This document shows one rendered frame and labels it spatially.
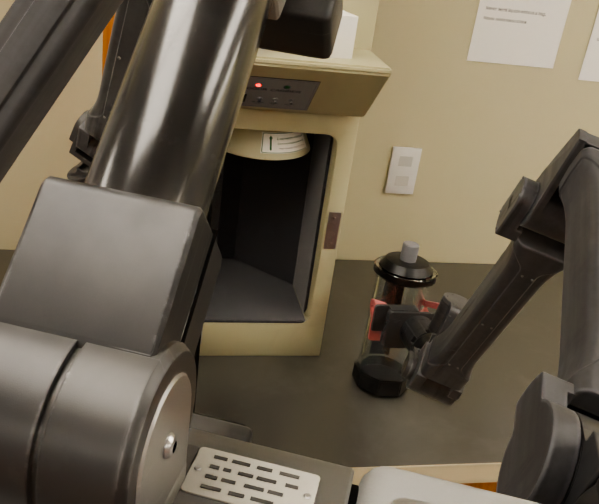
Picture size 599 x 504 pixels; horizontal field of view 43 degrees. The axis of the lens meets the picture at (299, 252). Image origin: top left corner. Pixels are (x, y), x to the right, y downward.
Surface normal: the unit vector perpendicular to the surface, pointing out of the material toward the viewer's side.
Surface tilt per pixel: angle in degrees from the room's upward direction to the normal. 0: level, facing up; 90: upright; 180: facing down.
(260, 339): 90
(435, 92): 90
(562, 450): 39
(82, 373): 25
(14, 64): 68
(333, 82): 135
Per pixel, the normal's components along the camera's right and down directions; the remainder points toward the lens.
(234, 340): 0.18, 0.46
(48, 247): -0.05, -0.36
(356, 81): 0.04, 0.95
